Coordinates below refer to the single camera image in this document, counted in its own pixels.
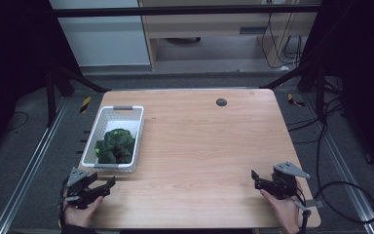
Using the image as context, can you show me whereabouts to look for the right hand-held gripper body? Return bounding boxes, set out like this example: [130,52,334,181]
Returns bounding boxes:
[270,161,312,200]

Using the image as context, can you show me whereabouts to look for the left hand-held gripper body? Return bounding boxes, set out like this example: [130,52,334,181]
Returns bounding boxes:
[63,167,95,210]

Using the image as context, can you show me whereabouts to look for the person's left hand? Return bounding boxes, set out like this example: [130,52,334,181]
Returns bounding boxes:
[62,194,105,229]

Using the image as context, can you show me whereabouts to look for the person's right hand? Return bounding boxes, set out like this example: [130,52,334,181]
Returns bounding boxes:
[259,188,302,234]

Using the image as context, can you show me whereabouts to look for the green broccoli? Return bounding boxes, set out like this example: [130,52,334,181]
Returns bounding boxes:
[93,128,136,165]

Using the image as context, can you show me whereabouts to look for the white plastic basket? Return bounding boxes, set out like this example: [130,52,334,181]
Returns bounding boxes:
[80,104,146,174]

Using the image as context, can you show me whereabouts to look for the yellow black tape strip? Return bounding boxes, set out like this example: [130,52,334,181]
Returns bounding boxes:
[79,95,93,114]
[286,93,307,108]

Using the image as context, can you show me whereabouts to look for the black metal stand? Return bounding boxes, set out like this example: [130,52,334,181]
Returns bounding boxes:
[44,61,112,129]
[258,59,327,123]

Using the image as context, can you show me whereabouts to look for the white cabinet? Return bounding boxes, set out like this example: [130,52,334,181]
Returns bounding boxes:
[48,0,152,68]

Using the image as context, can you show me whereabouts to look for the black curtain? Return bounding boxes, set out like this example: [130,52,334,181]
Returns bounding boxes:
[0,0,82,164]
[300,0,374,183]

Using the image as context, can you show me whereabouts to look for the light wooden desk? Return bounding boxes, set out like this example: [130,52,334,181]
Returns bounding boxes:
[137,0,323,70]

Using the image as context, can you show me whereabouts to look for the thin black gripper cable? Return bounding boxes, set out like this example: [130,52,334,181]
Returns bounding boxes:
[57,177,70,228]

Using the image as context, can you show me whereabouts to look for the black cable with grey clip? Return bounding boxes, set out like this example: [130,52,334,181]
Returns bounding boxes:
[293,193,324,234]

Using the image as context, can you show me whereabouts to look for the aluminium floor rail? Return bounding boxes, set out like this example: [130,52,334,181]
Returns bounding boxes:
[303,93,374,234]
[0,97,70,234]

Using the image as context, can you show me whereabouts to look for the long looped black cable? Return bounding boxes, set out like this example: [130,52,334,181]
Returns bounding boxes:
[286,76,374,226]

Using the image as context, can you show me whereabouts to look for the thin black floor cable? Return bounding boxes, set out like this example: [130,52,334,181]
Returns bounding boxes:
[3,110,30,133]

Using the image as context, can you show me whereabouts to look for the bundle of hanging black cables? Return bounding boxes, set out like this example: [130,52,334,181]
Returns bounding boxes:
[260,12,304,70]

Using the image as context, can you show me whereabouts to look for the black horizontal frame bar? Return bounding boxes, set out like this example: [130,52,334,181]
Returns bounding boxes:
[52,3,321,19]

